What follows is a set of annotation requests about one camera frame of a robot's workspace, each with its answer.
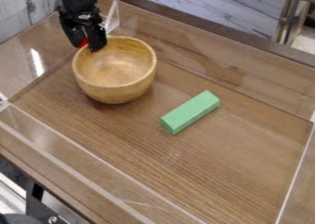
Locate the metal table leg background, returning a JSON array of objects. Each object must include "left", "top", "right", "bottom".
[{"left": 275, "top": 0, "right": 311, "bottom": 46}]

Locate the green rectangular foam stick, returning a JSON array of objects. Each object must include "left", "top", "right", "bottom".
[{"left": 160, "top": 90, "right": 221, "bottom": 135}]

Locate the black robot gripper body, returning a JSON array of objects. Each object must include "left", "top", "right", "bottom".
[{"left": 58, "top": 7, "right": 103, "bottom": 29}]

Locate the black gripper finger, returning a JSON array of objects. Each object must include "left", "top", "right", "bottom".
[
  {"left": 86, "top": 24, "right": 107, "bottom": 53},
  {"left": 59, "top": 18, "right": 87, "bottom": 47}
]

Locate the light brown wooden bowl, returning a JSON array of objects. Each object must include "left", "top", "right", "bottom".
[{"left": 71, "top": 36, "right": 158, "bottom": 104}]

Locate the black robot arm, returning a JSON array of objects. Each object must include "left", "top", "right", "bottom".
[{"left": 58, "top": 0, "right": 107, "bottom": 53}]

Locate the black table leg bracket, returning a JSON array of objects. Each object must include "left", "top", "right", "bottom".
[{"left": 26, "top": 183, "right": 70, "bottom": 224}]

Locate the red plush strawberry toy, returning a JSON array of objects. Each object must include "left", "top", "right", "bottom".
[{"left": 79, "top": 39, "right": 88, "bottom": 48}]

